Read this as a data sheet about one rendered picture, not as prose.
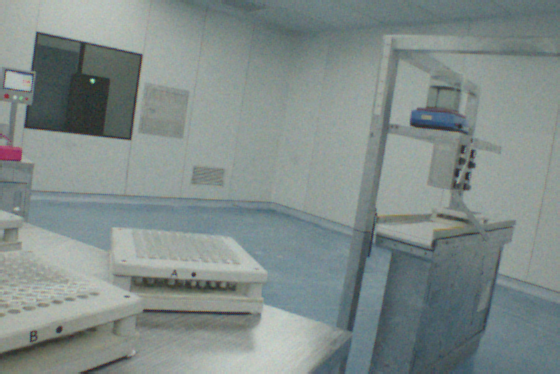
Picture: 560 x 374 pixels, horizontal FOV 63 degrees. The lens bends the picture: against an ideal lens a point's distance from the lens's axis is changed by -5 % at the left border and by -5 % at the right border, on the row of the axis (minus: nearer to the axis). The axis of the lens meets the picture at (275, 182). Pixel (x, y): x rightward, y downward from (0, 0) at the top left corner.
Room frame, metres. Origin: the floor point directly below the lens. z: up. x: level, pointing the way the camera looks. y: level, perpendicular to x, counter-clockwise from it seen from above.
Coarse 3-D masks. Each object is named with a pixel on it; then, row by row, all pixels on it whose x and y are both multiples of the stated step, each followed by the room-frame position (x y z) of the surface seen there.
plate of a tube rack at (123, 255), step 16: (112, 240) 0.82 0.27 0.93; (128, 240) 0.83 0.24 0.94; (224, 240) 0.95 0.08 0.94; (112, 256) 0.73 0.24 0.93; (128, 256) 0.73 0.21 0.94; (240, 256) 0.84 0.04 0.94; (112, 272) 0.69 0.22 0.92; (128, 272) 0.69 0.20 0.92; (144, 272) 0.70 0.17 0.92; (160, 272) 0.71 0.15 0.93; (176, 272) 0.72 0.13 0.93; (192, 272) 0.73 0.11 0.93; (208, 272) 0.73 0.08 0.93; (224, 272) 0.74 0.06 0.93; (240, 272) 0.75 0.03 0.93; (256, 272) 0.76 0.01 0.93
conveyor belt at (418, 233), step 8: (392, 224) 2.17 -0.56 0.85; (400, 224) 2.21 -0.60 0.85; (408, 224) 2.25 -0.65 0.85; (416, 224) 2.29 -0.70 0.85; (424, 224) 2.34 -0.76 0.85; (432, 224) 2.39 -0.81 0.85; (440, 224) 2.43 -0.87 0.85; (384, 232) 2.07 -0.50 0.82; (392, 232) 2.05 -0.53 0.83; (400, 232) 2.03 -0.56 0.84; (408, 232) 2.01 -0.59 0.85; (416, 232) 2.04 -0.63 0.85; (424, 232) 2.07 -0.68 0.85; (432, 232) 2.11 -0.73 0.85; (472, 232) 2.33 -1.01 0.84; (400, 240) 2.03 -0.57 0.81; (408, 240) 1.99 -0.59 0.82; (416, 240) 1.97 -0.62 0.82; (424, 240) 1.95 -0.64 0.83; (432, 240) 1.95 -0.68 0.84; (432, 248) 1.96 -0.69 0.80
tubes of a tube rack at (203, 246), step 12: (144, 240) 0.83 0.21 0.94; (156, 240) 0.83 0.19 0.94; (168, 240) 0.85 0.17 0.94; (180, 240) 0.85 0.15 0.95; (192, 240) 0.87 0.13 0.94; (204, 240) 0.89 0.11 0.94; (168, 252) 0.78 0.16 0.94; (180, 252) 0.78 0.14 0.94; (192, 252) 0.78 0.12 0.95; (204, 252) 0.80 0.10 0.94; (216, 252) 0.83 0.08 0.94
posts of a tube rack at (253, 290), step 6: (114, 276) 0.69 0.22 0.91; (120, 276) 0.69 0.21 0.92; (126, 276) 0.69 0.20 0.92; (114, 282) 0.69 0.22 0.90; (120, 282) 0.69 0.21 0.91; (126, 282) 0.70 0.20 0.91; (246, 282) 0.77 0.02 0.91; (126, 288) 0.70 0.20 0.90; (246, 288) 0.77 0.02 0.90; (252, 288) 0.76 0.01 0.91; (258, 288) 0.77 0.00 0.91; (246, 294) 0.77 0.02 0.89; (252, 294) 0.76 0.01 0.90; (258, 294) 0.77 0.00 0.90
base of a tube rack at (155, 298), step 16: (144, 288) 0.73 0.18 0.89; (160, 288) 0.74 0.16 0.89; (176, 288) 0.75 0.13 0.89; (192, 288) 0.76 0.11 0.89; (240, 288) 0.81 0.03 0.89; (144, 304) 0.70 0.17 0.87; (160, 304) 0.71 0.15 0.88; (176, 304) 0.72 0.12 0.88; (192, 304) 0.73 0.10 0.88; (208, 304) 0.74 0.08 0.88; (224, 304) 0.75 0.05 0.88; (240, 304) 0.75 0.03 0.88; (256, 304) 0.76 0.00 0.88
